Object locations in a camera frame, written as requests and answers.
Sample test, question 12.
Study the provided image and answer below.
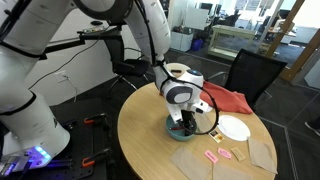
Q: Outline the pink sweetener packet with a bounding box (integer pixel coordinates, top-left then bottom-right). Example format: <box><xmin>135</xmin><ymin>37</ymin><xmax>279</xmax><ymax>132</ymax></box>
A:
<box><xmin>217</xmin><ymin>147</ymin><xmax>233</xmax><ymax>160</ymax></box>
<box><xmin>203</xmin><ymin>149</ymin><xmax>220</xmax><ymax>165</ymax></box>

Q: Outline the white wall power outlet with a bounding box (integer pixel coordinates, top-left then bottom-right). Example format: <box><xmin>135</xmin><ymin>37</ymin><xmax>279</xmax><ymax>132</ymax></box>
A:
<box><xmin>56</xmin><ymin>70</ymin><xmax>69</xmax><ymax>84</ymax></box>

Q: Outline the red fleece cloth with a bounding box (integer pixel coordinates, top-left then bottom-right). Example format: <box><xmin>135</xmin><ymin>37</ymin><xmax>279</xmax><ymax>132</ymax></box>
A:
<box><xmin>199</xmin><ymin>80</ymin><xmax>254</xmax><ymax>115</ymax></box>

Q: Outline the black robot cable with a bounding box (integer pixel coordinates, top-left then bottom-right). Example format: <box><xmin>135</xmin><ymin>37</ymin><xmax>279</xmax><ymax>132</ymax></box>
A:
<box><xmin>131</xmin><ymin>0</ymin><xmax>220</xmax><ymax>136</ymax></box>

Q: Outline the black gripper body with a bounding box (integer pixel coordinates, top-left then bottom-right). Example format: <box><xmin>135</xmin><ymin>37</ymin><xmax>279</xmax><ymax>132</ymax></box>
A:
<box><xmin>180</xmin><ymin>108</ymin><xmax>198</xmax><ymax>127</ymax></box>

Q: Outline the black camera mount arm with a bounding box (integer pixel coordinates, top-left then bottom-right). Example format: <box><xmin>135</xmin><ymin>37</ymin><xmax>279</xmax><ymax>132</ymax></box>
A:
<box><xmin>41</xmin><ymin>26</ymin><xmax>125</xmax><ymax>63</ymax></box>

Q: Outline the light wooden bench table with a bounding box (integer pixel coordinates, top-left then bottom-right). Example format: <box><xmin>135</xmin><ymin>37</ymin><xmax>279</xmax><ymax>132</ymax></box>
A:
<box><xmin>208</xmin><ymin>24</ymin><xmax>256</xmax><ymax>61</ymax></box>

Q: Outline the wooden pillar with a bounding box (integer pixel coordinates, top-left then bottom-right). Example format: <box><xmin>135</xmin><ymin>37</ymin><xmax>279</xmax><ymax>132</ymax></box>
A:
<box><xmin>265</xmin><ymin>0</ymin><xmax>306</xmax><ymax>58</ymax></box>
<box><xmin>279</xmin><ymin>29</ymin><xmax>320</xmax><ymax>83</ymax></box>

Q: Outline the white low cabinet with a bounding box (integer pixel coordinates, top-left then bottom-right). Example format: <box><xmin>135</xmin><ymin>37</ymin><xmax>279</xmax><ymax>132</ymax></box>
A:
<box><xmin>170</xmin><ymin>30</ymin><xmax>194</xmax><ymax>53</ymax></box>

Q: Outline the blue bowl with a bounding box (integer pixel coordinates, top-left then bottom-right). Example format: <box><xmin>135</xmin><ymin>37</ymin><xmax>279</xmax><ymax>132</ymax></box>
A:
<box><xmin>165</xmin><ymin>114</ymin><xmax>198</xmax><ymax>142</ymax></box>

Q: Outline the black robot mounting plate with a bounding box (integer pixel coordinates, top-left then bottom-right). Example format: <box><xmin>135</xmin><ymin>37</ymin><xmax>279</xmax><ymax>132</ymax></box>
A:
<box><xmin>49</xmin><ymin>96</ymin><xmax>114</xmax><ymax>180</ymax></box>

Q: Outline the black mesh office chair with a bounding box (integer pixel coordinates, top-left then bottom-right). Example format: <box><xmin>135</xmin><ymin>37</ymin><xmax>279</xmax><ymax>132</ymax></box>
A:
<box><xmin>206</xmin><ymin>48</ymin><xmax>288</xmax><ymax>111</ymax></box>

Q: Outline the black orange bar clamp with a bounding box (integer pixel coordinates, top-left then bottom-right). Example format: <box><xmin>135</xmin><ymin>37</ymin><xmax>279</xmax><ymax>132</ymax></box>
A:
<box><xmin>81</xmin><ymin>148</ymin><xmax>113</xmax><ymax>169</ymax></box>
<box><xmin>83</xmin><ymin>113</ymin><xmax>111</xmax><ymax>131</ymax></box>

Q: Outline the black shoe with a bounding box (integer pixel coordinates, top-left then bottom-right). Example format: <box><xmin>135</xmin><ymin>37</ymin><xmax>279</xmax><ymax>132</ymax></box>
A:
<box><xmin>304</xmin><ymin>114</ymin><xmax>320</xmax><ymax>138</ymax></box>

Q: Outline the blue waste bin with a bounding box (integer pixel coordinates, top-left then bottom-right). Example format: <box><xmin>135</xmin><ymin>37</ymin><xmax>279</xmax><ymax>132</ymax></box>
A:
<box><xmin>190</xmin><ymin>38</ymin><xmax>204</xmax><ymax>52</ymax></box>

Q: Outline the brown paper napkin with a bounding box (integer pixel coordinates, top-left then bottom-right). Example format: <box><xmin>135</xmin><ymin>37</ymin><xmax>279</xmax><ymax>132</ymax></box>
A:
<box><xmin>170</xmin><ymin>146</ymin><xmax>213</xmax><ymax>180</ymax></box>
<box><xmin>247</xmin><ymin>136</ymin><xmax>279</xmax><ymax>175</ymax></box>
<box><xmin>194</xmin><ymin>113</ymin><xmax>218</xmax><ymax>134</ymax></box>

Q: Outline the picture printed sachet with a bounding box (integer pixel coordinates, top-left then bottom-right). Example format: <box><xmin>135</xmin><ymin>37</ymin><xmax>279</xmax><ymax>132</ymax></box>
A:
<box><xmin>208</xmin><ymin>130</ymin><xmax>226</xmax><ymax>144</ymax></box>

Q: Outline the black background office chair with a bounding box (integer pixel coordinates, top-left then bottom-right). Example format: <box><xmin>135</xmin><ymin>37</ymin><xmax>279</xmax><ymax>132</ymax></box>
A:
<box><xmin>222</xmin><ymin>9</ymin><xmax>242</xmax><ymax>28</ymax></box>

